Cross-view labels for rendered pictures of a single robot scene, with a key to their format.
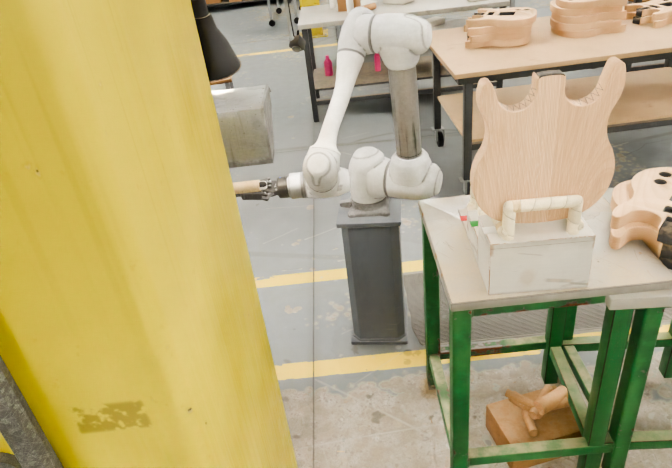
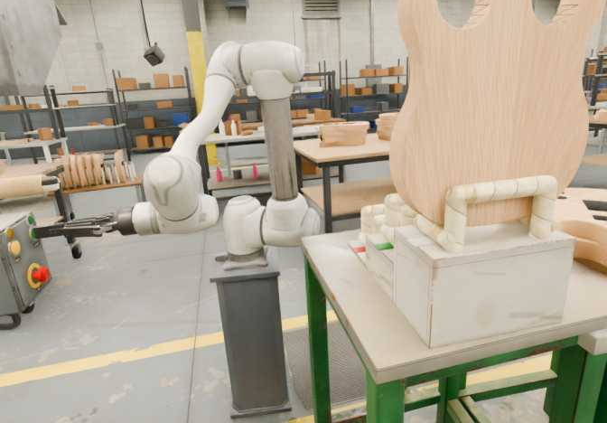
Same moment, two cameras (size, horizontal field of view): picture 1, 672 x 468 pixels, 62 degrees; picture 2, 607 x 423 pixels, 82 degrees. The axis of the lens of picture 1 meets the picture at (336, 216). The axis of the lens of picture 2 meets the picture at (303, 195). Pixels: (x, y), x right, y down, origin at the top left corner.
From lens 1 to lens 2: 0.96 m
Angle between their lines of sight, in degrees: 20
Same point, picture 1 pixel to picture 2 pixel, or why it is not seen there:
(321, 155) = (169, 158)
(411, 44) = (284, 66)
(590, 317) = not seen: hidden behind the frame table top
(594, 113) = (568, 42)
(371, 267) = (249, 325)
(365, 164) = (240, 211)
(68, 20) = not seen: outside the picture
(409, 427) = not seen: outside the picture
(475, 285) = (402, 333)
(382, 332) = (264, 399)
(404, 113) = (279, 149)
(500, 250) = (448, 269)
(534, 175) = (487, 145)
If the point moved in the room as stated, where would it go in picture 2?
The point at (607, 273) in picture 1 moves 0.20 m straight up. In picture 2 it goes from (569, 300) to (586, 208)
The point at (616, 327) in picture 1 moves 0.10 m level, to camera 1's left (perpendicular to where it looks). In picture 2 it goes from (587, 380) to (549, 391)
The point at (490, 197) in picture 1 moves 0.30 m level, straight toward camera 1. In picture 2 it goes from (425, 182) to (530, 275)
